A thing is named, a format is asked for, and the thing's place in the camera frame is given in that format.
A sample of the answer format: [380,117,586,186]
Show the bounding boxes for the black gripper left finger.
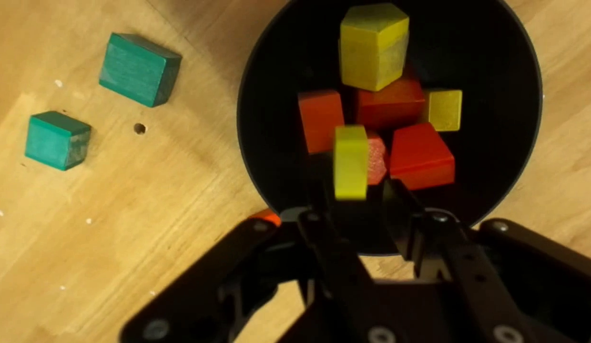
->
[120,190,387,343]

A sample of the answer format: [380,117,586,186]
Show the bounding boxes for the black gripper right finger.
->
[382,180,591,343]

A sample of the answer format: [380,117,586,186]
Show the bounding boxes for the red triangular wooden block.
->
[387,121,458,193]

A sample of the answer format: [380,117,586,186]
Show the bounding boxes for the lime green wooden cube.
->
[332,125,372,203]

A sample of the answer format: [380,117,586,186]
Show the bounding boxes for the red wooden cube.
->
[298,89,347,157]

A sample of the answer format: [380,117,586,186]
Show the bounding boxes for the small yellow wooden block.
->
[425,89,465,134]

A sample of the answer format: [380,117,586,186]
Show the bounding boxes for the orange-red wooden block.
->
[355,77,429,132]

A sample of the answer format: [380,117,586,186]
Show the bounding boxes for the large yellow wooden block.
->
[338,0,412,94]

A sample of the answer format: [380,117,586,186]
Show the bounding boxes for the black bowl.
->
[237,0,546,256]

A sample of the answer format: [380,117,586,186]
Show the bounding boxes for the teal wooden block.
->
[98,33,185,109]
[23,109,94,172]

